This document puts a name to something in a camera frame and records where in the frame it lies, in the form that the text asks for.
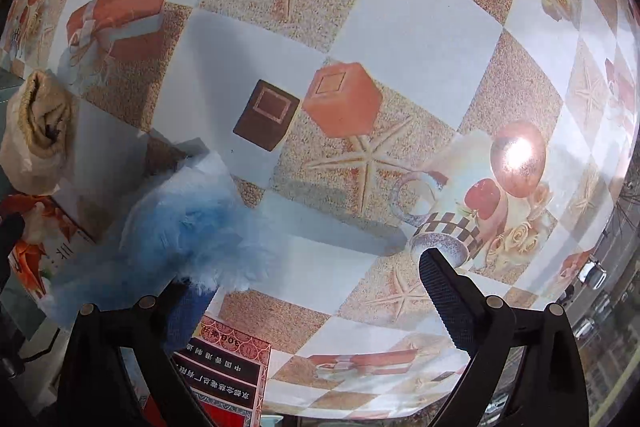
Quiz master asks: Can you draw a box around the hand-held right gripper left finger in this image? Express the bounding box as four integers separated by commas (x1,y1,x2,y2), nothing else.
56,279,217,427

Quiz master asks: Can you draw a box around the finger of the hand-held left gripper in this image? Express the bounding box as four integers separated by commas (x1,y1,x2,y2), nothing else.
0,212,27,290

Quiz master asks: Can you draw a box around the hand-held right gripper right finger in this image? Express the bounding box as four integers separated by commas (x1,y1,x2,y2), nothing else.
418,248,592,427

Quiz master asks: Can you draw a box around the blue fluffy duster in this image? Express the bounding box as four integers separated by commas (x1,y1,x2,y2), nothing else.
41,151,282,334

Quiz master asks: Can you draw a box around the orange floral box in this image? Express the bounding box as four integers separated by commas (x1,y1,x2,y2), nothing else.
0,193,97,304

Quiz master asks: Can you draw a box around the red patterned box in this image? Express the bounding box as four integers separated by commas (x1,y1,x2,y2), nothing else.
141,313,274,427

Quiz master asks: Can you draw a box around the beige sock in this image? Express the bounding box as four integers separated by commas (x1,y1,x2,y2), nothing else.
0,71,79,196

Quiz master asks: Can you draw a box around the parked white car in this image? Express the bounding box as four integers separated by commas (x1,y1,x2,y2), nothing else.
576,258,609,291

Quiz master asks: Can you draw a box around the checkered printed tablecloth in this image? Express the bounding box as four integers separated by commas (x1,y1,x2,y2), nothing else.
0,0,640,421

